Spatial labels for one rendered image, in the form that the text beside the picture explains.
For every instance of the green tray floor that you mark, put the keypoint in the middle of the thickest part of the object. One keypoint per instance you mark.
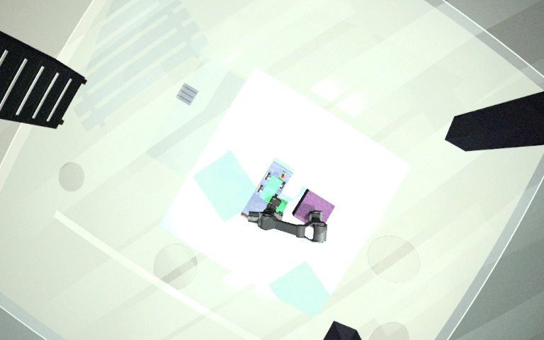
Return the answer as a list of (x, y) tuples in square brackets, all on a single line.
[(281, 207)]

